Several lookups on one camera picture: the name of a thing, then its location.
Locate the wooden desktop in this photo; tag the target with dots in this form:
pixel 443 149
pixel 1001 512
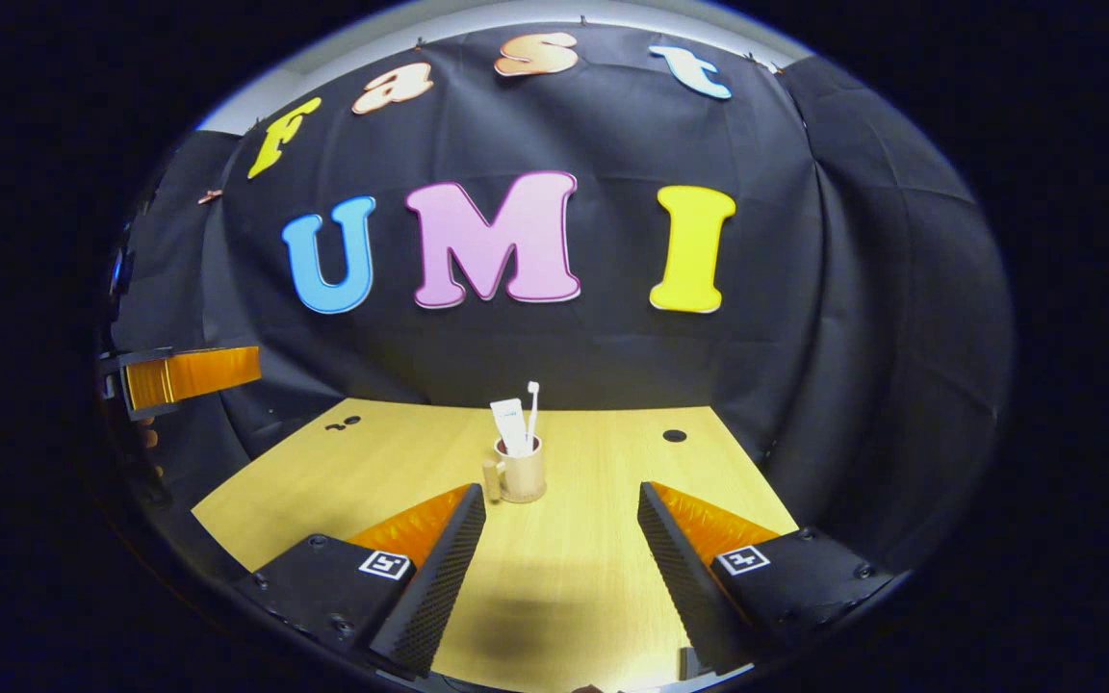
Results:
pixel 574 558

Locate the black backdrop cloth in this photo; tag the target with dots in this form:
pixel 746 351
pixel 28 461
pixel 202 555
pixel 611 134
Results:
pixel 612 366

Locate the pink toothbrush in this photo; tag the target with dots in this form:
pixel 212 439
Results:
pixel 532 409

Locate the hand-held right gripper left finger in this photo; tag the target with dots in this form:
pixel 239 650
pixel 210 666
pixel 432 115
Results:
pixel 444 577

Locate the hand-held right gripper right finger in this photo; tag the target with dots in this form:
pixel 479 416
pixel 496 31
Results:
pixel 680 568

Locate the copper cloth clip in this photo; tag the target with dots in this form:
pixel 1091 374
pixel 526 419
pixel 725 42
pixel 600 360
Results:
pixel 210 195

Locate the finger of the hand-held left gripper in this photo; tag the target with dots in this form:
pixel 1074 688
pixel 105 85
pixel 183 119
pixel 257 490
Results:
pixel 189 375

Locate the white toothpaste tube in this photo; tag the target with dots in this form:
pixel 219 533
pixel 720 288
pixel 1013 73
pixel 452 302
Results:
pixel 511 423

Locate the beige cup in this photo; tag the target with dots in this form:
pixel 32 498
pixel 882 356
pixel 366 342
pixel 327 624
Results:
pixel 521 472

